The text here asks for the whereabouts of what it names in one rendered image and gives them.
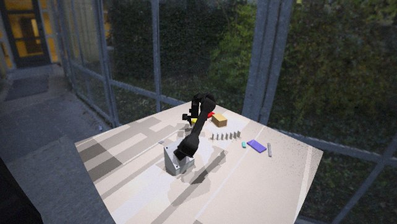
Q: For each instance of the purple flat block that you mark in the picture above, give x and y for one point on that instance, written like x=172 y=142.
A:
x=256 y=145

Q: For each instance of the tan rectangular block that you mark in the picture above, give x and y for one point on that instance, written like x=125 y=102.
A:
x=219 y=120

